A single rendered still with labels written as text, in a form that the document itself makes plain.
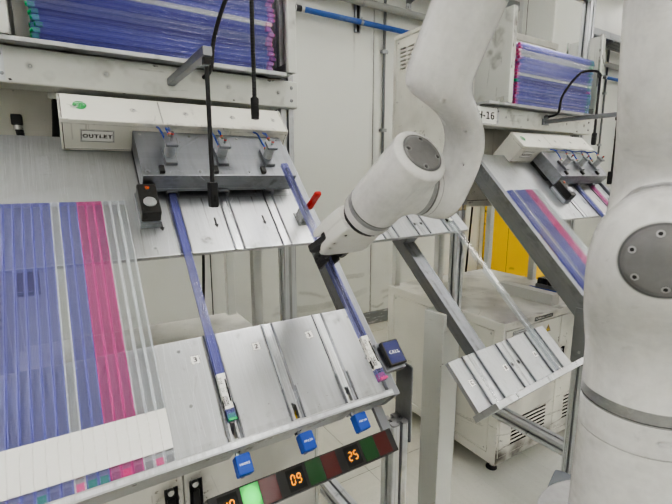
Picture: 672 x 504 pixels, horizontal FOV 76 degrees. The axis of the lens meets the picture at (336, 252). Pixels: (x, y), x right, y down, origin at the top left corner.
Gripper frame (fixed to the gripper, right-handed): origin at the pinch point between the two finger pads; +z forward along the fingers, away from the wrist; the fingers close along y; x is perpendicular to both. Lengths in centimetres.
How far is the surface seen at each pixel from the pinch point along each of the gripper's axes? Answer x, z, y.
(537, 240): -2, 12, -85
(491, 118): -51, 10, -92
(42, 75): -50, 10, 43
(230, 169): -28.2, 10.5, 9.9
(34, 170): -33, 17, 46
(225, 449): 27.0, 5.3, 24.7
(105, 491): 27.1, 5.2, 40.7
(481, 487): 67, 75, -78
